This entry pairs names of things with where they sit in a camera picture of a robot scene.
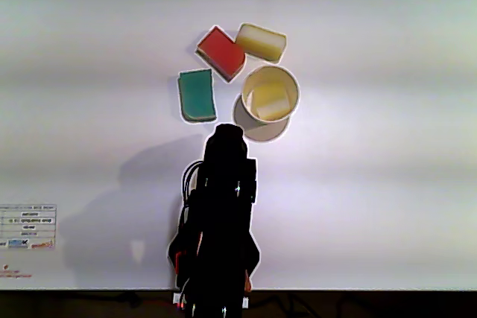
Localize red text sticker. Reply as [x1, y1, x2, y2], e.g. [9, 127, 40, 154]
[0, 263, 34, 280]

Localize red sponge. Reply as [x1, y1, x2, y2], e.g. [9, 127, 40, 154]
[195, 25, 247, 84]

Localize printed label sticker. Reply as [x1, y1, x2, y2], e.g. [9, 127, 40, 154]
[0, 203, 58, 250]

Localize green sponge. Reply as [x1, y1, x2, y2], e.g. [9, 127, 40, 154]
[177, 68, 218, 124]

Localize large yellow sponge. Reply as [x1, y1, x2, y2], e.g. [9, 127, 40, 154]
[234, 22, 288, 65]

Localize white paper cup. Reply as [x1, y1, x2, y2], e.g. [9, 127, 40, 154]
[233, 65, 301, 144]

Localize small yellow sponge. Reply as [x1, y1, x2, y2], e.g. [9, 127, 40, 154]
[250, 83, 292, 120]

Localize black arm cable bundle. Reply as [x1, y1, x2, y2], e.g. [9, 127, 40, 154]
[180, 160, 204, 224]

